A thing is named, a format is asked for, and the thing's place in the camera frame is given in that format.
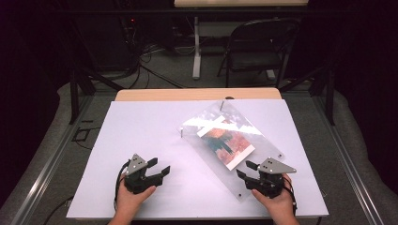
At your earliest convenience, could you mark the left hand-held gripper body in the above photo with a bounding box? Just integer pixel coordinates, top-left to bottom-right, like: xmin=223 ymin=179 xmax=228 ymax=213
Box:
xmin=124 ymin=153 xmax=164 ymax=195

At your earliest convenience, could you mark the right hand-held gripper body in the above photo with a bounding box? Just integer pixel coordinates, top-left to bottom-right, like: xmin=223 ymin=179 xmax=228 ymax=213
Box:
xmin=245 ymin=157 xmax=298 ymax=200

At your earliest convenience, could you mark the colourful painting print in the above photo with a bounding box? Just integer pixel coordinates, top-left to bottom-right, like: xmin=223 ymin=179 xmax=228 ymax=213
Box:
xmin=196 ymin=114 xmax=256 ymax=172

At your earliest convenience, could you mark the clear acrylic photo frame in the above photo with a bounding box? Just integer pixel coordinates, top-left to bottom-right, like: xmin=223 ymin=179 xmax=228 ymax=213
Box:
xmin=178 ymin=99 xmax=286 ymax=203

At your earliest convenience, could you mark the person's right hand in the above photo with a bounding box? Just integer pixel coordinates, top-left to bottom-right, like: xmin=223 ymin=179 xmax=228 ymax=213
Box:
xmin=251 ymin=173 xmax=298 ymax=220

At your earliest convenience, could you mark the person's left hand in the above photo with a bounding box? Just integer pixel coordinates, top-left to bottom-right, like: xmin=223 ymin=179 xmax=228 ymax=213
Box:
xmin=114 ymin=173 xmax=157 ymax=219

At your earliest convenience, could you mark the wooden table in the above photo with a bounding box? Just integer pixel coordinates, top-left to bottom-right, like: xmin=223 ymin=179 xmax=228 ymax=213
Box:
xmin=114 ymin=86 xmax=283 ymax=102

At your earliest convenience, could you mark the black metal stand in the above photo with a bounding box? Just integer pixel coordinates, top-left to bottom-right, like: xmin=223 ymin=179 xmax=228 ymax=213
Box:
xmin=280 ymin=60 xmax=336 ymax=127
xmin=68 ymin=60 xmax=126 ymax=126

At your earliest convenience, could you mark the white table leg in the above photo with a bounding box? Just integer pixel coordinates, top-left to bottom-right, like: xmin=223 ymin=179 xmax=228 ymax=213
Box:
xmin=191 ymin=16 xmax=204 ymax=81

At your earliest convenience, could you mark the black folding chair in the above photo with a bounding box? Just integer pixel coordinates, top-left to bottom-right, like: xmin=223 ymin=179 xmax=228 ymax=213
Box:
xmin=216 ymin=18 xmax=302 ymax=89

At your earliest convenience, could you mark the dark equipment rack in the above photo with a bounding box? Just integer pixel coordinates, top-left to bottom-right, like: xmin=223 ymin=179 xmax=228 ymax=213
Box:
xmin=116 ymin=0 xmax=142 ymax=65

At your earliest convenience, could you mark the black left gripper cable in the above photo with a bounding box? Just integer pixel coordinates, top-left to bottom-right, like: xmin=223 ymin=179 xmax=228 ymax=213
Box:
xmin=113 ymin=159 xmax=131 ymax=211

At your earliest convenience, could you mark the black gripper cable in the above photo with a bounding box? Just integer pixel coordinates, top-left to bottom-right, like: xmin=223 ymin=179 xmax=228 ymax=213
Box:
xmin=113 ymin=159 xmax=131 ymax=211
xmin=283 ymin=176 xmax=299 ymax=218

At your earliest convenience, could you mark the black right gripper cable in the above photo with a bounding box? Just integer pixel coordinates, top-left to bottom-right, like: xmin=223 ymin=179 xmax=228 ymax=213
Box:
xmin=283 ymin=176 xmax=299 ymax=218

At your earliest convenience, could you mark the aluminium floor rail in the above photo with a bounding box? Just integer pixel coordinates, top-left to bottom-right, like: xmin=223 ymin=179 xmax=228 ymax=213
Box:
xmin=311 ymin=93 xmax=387 ymax=225
xmin=10 ymin=93 xmax=97 ymax=225

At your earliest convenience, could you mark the bundle of floor cables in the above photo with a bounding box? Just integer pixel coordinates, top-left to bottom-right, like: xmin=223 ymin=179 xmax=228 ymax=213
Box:
xmin=123 ymin=41 xmax=187 ymax=91

